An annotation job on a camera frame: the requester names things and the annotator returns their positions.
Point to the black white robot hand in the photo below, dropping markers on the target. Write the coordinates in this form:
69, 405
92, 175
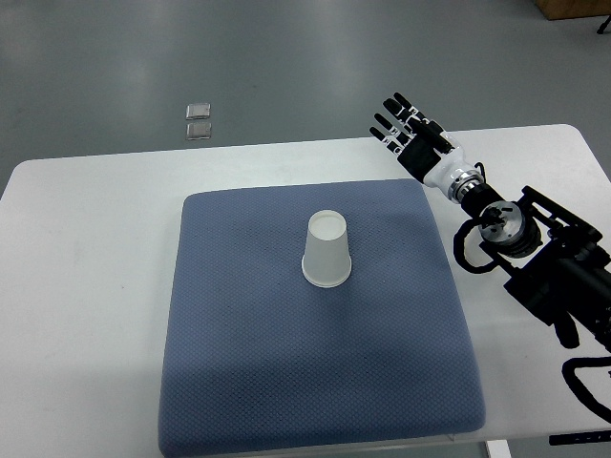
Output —
423, 158

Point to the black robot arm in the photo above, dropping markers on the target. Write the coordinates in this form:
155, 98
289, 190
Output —
556, 267

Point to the white paper cup on mat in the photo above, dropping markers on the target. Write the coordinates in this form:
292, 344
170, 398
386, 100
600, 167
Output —
326, 262

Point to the brown cardboard box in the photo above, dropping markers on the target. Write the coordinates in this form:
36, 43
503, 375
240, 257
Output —
572, 9

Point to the upper metal floor plate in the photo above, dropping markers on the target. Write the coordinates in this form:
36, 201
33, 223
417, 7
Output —
200, 110

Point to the metal floor plate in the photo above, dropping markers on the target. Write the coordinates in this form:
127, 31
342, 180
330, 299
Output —
198, 130
200, 110

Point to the lower metal floor plate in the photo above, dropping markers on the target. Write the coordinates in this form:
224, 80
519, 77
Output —
198, 130

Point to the black tripod leg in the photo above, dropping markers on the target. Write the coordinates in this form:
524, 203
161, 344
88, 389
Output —
604, 25

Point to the blue textured cushion mat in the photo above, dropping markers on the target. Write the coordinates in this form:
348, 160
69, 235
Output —
258, 358

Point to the white table leg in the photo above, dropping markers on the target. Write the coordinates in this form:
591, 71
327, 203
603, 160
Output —
497, 449

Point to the black table control panel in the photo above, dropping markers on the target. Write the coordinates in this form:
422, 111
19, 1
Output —
580, 438

